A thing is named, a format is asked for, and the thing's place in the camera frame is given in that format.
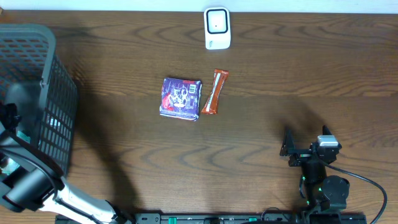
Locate red orange snack bar wrapper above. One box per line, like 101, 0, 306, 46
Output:
201, 69, 229, 114

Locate mint green snack packet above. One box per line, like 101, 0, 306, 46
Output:
1, 116, 63, 177

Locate white barcode scanner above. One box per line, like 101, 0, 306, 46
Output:
203, 7, 231, 50

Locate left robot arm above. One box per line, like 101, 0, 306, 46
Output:
1, 104, 136, 224

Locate purple Carefree packet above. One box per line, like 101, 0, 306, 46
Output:
159, 78, 202, 121

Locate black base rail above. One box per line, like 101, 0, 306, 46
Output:
55, 212, 368, 224

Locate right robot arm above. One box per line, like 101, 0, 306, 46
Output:
280, 126, 349, 222

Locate grey plastic mesh basket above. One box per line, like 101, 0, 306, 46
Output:
1, 24, 78, 173

